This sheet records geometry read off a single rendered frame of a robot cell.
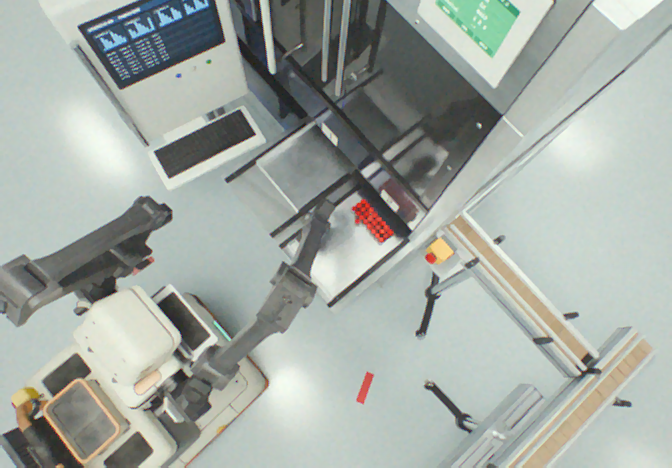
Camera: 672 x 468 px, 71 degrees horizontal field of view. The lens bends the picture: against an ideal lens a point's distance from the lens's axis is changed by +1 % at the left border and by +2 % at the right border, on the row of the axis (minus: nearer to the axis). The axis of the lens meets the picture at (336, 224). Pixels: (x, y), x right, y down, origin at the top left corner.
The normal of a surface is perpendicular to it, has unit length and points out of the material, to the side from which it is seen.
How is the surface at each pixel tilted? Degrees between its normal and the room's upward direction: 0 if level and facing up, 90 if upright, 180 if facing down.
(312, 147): 0
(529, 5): 90
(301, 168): 0
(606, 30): 90
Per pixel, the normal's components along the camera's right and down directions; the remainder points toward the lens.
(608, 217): 0.06, -0.29
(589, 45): -0.77, 0.60
